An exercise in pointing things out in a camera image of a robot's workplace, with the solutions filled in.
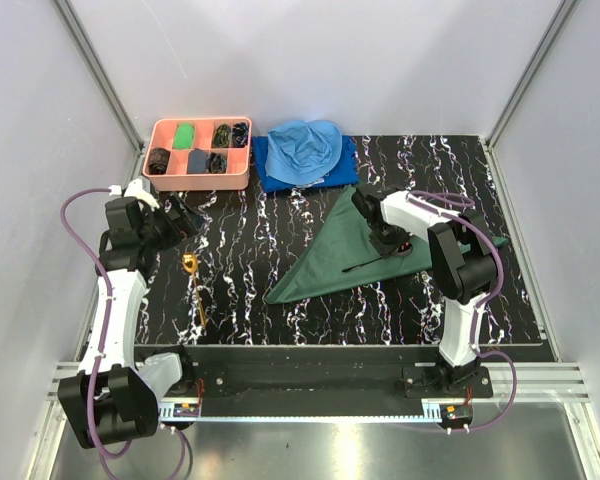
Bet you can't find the black fork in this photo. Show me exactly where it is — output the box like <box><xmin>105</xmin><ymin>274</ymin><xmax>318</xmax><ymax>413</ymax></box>
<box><xmin>341</xmin><ymin>243</ymin><xmax>413</xmax><ymax>273</ymax></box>

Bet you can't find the gold spoon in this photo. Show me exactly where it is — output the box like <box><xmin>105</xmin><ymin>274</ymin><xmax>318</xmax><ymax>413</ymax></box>
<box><xmin>181</xmin><ymin>252</ymin><xmax>207</xmax><ymax>328</ymax></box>

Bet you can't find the dark green cloth napkin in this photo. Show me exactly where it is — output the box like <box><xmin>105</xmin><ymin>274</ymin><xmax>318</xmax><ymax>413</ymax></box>
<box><xmin>265</xmin><ymin>188</ymin><xmax>503</xmax><ymax>304</ymax></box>

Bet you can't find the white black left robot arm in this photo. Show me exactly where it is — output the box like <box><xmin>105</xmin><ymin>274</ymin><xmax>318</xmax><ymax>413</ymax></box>
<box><xmin>57</xmin><ymin>187</ymin><xmax>204</xmax><ymax>459</ymax></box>

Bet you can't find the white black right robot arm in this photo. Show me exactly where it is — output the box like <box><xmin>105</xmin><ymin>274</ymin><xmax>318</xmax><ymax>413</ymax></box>
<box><xmin>351</xmin><ymin>186</ymin><xmax>504</xmax><ymax>397</ymax></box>

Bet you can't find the pink compartment tray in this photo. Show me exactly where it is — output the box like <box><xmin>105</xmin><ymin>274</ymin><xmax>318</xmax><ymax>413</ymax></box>
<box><xmin>142</xmin><ymin>117</ymin><xmax>252</xmax><ymax>192</ymax></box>

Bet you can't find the grey folded cloth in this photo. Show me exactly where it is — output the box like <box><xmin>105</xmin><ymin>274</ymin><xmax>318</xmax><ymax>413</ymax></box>
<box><xmin>187</xmin><ymin>149</ymin><xmax>208</xmax><ymax>175</ymax></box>

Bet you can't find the black patterned rolled sock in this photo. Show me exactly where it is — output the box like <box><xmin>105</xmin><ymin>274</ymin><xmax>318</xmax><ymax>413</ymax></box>
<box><xmin>207</xmin><ymin>152</ymin><xmax>228</xmax><ymax>174</ymax></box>

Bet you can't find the dark rolled sock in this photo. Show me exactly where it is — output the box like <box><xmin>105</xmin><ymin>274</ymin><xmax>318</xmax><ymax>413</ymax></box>
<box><xmin>147</xmin><ymin>147</ymin><xmax>171</xmax><ymax>175</ymax></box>

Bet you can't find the black marble pattern mat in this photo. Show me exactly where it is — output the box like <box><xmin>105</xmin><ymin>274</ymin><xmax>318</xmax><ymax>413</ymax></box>
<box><xmin>95</xmin><ymin>133</ymin><xmax>545</xmax><ymax>347</ymax></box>

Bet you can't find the blue folded cloth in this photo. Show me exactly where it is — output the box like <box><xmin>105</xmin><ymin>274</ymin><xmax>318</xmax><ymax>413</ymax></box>
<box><xmin>251</xmin><ymin>136</ymin><xmax>358</xmax><ymax>193</ymax></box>

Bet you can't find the green rolled cloth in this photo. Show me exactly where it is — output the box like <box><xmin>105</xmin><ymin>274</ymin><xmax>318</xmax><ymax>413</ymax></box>
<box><xmin>172</xmin><ymin>123</ymin><xmax>195</xmax><ymax>150</ymax></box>

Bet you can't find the black yellow rolled sock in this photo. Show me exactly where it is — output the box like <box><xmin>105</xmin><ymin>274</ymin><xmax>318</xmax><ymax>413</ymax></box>
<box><xmin>212</xmin><ymin>123</ymin><xmax>231</xmax><ymax>149</ymax></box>

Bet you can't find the black blue rolled sock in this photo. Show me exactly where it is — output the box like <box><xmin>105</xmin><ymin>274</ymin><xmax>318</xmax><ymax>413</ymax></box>
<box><xmin>231</xmin><ymin>122</ymin><xmax>250</xmax><ymax>148</ymax></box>

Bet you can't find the light blue bucket hat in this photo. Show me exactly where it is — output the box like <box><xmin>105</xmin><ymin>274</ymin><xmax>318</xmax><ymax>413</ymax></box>
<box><xmin>265</xmin><ymin>120</ymin><xmax>343</xmax><ymax>186</ymax></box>

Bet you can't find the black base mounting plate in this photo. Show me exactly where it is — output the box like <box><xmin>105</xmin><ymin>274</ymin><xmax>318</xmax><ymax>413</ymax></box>
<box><xmin>172</xmin><ymin>345</ymin><xmax>494</xmax><ymax>422</ymax></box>

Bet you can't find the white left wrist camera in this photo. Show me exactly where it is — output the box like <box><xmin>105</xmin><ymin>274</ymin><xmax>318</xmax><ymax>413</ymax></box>
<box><xmin>108</xmin><ymin>177</ymin><xmax>160</xmax><ymax>210</ymax></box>

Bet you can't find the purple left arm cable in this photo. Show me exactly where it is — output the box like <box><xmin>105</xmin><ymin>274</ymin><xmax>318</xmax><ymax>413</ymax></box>
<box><xmin>61</xmin><ymin>187</ymin><xmax>194</xmax><ymax>479</ymax></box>

